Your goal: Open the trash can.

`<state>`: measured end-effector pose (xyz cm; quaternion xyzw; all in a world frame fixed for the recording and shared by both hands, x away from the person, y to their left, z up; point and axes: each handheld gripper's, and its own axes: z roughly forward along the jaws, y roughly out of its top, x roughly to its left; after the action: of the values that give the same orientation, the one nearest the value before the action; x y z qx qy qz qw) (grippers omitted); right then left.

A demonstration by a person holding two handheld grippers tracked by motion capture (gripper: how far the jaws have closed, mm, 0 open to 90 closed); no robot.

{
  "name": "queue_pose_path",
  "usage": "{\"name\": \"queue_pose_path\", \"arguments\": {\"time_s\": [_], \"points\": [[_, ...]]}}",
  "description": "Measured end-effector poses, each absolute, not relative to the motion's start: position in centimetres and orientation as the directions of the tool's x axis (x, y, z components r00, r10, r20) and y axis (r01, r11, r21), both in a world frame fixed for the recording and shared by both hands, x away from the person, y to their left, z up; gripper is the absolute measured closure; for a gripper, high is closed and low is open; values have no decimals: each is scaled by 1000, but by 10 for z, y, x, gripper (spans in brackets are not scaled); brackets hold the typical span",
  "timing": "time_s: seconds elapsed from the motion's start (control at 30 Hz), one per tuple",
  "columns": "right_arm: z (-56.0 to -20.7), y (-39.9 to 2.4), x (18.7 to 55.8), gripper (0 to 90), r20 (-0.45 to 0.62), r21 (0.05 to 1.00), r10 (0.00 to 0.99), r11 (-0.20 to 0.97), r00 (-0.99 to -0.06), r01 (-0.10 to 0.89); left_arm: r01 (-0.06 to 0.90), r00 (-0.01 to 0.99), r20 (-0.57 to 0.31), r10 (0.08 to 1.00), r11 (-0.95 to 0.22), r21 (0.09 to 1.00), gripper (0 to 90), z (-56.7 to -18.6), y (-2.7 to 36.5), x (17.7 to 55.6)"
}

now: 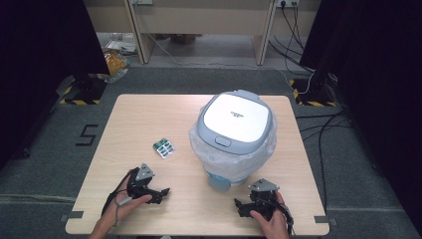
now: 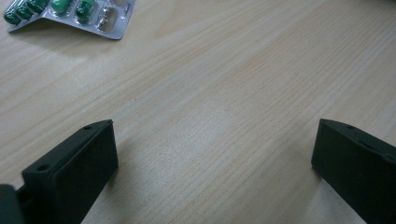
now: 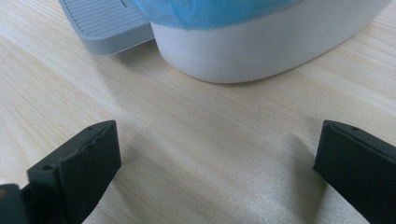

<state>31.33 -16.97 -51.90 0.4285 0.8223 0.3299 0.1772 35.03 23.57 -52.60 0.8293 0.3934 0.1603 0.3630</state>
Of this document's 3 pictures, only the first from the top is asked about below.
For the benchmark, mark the beige wooden desk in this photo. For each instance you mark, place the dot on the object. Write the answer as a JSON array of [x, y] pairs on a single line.
[[202, 16]]

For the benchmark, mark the clear plastic packets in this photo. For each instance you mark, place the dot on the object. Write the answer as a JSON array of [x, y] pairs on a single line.
[[121, 45]]

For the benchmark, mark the clear plastic bin liner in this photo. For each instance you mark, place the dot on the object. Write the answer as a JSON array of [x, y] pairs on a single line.
[[232, 159]]

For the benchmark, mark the white grey pedal bin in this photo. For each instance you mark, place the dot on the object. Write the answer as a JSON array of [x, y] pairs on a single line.
[[236, 122]]

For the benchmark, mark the black stand base striped tape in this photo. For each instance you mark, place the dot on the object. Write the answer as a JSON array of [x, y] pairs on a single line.
[[312, 93], [83, 90]]

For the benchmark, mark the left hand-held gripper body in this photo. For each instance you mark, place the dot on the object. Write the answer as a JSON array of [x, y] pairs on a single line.
[[143, 179]]

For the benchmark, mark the yellow plastic bag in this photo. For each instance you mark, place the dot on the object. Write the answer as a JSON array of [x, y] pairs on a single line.
[[114, 62]]

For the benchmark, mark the green pill blister pack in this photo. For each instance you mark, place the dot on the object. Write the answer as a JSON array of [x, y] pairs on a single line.
[[163, 148]]

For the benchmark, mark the grey table bracket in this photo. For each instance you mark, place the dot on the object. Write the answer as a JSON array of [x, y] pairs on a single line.
[[70, 215], [324, 219]]

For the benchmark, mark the person's left hand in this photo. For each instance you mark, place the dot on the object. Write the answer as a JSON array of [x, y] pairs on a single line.
[[127, 207]]

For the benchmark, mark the white wall socket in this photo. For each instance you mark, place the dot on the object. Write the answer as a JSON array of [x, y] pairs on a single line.
[[287, 3]]

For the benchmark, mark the person's right hand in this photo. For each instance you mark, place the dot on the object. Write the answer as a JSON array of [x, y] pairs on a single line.
[[273, 225]]

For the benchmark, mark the black curtain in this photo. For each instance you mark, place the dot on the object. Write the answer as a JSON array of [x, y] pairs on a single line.
[[375, 83], [40, 66]]

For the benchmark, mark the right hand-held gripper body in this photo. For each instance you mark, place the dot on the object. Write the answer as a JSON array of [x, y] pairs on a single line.
[[263, 195]]

